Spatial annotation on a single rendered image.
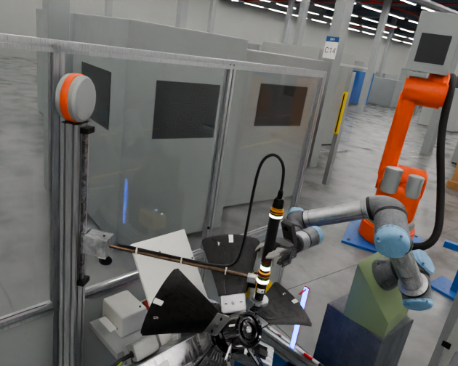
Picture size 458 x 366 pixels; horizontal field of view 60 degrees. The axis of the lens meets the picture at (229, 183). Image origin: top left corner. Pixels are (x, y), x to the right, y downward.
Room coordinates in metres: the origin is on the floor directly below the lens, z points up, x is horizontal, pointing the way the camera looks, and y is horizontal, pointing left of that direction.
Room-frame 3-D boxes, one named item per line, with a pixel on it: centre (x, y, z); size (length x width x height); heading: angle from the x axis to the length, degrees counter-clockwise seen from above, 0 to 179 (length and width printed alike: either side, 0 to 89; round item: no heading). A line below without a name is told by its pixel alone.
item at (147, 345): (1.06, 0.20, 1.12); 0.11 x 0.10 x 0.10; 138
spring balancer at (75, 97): (1.30, 0.54, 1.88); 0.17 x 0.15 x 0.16; 138
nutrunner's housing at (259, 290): (1.21, -0.17, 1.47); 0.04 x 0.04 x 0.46
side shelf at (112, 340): (1.49, 0.32, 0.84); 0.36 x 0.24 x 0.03; 138
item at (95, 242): (1.29, 0.45, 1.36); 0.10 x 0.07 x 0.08; 83
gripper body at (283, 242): (1.30, -0.24, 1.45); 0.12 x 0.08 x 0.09; 138
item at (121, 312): (1.46, 0.39, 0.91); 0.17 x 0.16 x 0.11; 48
